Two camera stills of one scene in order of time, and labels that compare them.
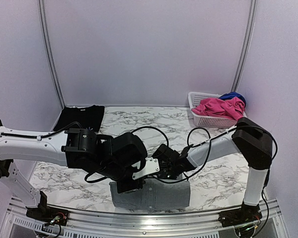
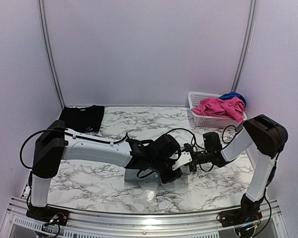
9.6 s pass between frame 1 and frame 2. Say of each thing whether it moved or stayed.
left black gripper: moved
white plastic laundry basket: stayed
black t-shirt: stayed
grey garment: moved
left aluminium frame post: stayed
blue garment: stayed
